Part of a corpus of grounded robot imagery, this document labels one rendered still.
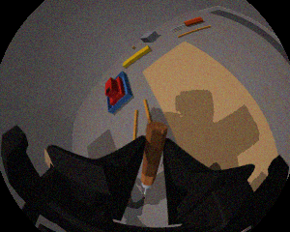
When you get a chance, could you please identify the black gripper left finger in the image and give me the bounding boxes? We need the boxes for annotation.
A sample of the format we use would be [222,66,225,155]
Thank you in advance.
[47,135,145,220]

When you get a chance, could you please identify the orange-handled awl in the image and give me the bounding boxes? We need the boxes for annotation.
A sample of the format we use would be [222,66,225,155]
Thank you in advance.
[183,16,204,27]

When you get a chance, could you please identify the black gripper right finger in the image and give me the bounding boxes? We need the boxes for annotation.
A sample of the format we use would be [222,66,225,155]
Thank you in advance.
[161,139,256,225]

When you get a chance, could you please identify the yellow rectangular bar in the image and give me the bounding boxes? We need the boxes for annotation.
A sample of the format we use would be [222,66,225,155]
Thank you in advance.
[123,45,152,69]

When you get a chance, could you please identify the tan wooden panel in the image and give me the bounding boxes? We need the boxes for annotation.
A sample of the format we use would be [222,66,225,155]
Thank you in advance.
[144,42,277,192]

